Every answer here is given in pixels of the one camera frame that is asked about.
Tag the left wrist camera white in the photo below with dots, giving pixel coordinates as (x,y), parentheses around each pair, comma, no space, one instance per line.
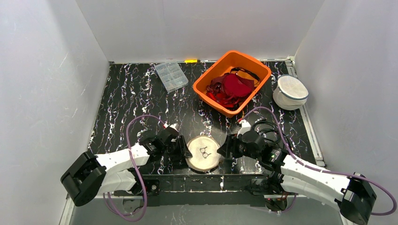
(175,126)

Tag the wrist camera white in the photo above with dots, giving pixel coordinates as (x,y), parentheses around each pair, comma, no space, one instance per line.
(245,127)
(175,126)

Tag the grey-trim mesh laundry bag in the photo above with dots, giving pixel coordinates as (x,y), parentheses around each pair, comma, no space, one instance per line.
(290,93)

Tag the dark maroon bra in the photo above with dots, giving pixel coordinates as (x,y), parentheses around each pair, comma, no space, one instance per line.
(216,84)

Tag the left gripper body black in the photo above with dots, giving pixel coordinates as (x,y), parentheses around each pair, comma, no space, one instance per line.
(181,148)

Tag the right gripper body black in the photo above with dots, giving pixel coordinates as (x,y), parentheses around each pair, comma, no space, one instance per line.
(230,147)

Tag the yellow marker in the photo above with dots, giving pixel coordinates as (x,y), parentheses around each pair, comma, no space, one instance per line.
(192,61)

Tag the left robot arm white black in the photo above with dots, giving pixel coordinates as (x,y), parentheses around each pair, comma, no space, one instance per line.
(115,164)

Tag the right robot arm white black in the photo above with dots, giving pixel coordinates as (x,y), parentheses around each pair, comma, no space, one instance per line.
(350,194)

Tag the orange plastic bin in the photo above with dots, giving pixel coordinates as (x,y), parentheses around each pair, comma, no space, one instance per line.
(238,63)

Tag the crimson red bra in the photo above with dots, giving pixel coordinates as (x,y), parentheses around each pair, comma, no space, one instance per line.
(236,86)

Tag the clear plastic compartment box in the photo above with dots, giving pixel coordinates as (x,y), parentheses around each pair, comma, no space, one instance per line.
(171,75)

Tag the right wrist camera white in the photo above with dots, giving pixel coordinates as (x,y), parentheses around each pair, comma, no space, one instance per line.
(245,127)

